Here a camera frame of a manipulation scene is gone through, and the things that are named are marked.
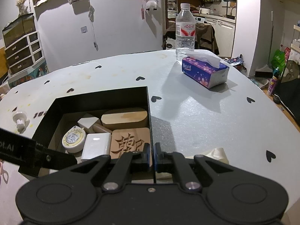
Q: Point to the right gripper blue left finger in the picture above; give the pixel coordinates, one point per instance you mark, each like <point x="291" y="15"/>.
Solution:
<point x="130" y="166"/>

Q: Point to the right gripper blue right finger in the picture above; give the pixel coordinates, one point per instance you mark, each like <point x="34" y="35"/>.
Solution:
<point x="176" y="167"/>

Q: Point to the carved wooden coaster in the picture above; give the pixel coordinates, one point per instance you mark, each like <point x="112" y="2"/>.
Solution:
<point x="128" y="140"/>

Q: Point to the white wall charger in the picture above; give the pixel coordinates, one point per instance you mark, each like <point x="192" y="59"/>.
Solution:
<point x="96" y="144"/>

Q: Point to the round white tape measure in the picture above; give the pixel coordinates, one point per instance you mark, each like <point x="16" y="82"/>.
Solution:
<point x="74" y="139"/>

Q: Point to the black cardboard box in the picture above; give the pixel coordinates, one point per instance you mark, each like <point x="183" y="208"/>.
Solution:
<point x="64" y="112"/>

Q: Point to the oval wooden block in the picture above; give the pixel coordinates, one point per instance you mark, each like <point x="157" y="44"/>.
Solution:
<point x="125" y="118"/>

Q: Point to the white cube adapter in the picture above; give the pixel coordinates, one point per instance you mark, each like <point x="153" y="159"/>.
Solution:
<point x="87" y="122"/>

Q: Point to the white suction hook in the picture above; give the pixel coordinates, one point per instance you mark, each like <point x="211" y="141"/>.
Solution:
<point x="21" y="121"/>

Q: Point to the purple tissue pack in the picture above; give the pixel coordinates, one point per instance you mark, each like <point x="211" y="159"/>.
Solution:
<point x="205" y="68"/>

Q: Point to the white drawer cabinet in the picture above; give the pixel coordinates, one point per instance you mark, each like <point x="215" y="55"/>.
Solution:
<point x="24" y="53"/>

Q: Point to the glass terrarium tank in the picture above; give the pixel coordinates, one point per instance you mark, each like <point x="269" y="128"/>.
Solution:
<point x="23" y="25"/>

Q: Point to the clear water bottle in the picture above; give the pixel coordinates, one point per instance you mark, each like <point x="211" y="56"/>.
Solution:
<point x="185" y="24"/>

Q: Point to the white plush toy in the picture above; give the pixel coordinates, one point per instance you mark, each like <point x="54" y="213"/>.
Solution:
<point x="151" y="5"/>

